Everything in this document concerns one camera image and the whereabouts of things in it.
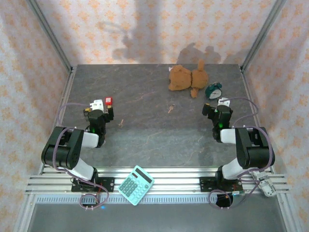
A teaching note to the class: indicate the teal alarm clock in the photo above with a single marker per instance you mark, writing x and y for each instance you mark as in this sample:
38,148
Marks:
214,93

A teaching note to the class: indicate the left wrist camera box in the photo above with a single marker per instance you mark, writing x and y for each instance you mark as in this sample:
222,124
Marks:
96,105

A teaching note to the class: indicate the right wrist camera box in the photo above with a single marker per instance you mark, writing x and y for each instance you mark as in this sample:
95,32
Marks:
225,101

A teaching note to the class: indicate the aluminium table side rail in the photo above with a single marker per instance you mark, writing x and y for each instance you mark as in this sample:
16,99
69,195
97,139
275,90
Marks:
245,82
64,96

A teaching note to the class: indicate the red padlock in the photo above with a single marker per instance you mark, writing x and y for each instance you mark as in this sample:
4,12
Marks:
108,100

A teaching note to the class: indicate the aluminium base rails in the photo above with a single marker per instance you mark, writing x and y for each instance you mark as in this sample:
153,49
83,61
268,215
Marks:
173,181

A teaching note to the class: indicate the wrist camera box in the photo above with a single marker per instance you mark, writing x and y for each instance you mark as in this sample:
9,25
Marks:
225,101
96,105

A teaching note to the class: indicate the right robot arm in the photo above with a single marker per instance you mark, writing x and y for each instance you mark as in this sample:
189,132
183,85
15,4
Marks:
253,149

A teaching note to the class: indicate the aluminium frame post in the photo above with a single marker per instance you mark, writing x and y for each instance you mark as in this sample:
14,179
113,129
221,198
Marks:
50,36
263,36

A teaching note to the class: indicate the teal calculator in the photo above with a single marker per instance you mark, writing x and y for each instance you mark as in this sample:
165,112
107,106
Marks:
135,186

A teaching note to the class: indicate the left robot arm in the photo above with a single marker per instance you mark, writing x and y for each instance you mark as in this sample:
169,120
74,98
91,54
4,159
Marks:
62,149

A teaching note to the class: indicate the small green connector board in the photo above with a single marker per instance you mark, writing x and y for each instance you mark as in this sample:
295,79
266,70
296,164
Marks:
237,192

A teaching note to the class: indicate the brown teddy bear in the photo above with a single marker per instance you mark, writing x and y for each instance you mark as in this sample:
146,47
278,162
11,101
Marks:
183,77

